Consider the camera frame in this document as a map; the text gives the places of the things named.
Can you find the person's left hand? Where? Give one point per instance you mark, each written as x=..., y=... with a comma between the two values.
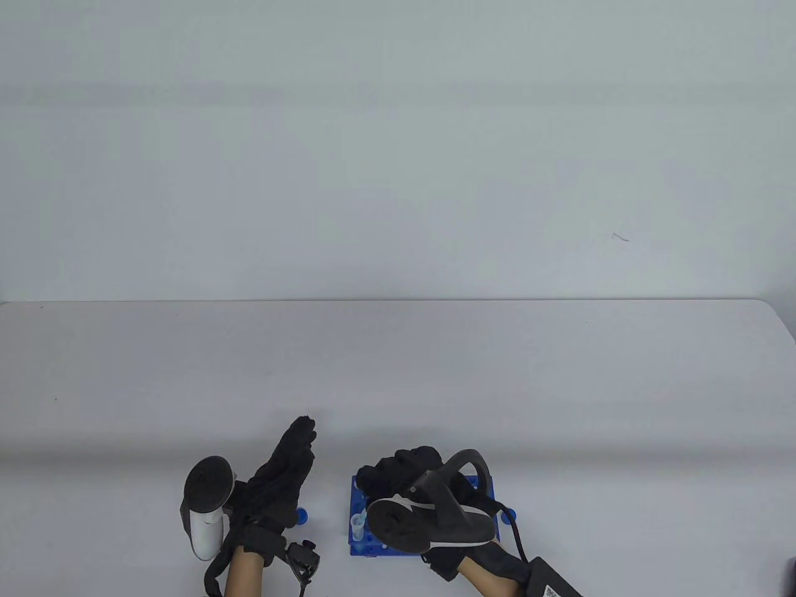
x=280, y=479

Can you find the person's right hand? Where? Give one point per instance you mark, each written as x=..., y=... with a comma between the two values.
x=398, y=472

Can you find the blue screw cap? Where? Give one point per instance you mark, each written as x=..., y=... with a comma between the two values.
x=302, y=516
x=510, y=515

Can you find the blue test tube rack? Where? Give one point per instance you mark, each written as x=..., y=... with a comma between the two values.
x=357, y=497

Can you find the clear test tube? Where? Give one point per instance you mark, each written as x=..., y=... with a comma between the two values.
x=357, y=527

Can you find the person's left forearm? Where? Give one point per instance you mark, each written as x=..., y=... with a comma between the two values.
x=245, y=575

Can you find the person's right forearm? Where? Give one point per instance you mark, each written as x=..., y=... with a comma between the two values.
x=491, y=581

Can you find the black right controller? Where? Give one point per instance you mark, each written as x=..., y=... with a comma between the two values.
x=398, y=525

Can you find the white and black left controller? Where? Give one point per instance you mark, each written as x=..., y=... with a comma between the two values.
x=205, y=485

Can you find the black battery box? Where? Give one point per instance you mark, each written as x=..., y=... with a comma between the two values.
x=550, y=578

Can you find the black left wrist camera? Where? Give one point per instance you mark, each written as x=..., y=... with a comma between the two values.
x=305, y=555

